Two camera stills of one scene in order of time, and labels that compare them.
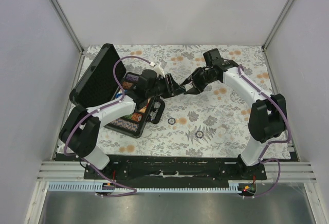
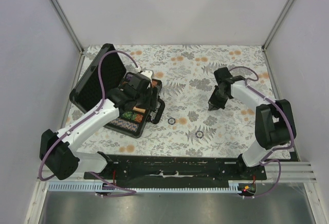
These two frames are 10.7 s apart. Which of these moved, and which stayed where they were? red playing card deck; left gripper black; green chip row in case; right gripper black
Moved: left gripper black; right gripper black
Stayed: red playing card deck; green chip row in case
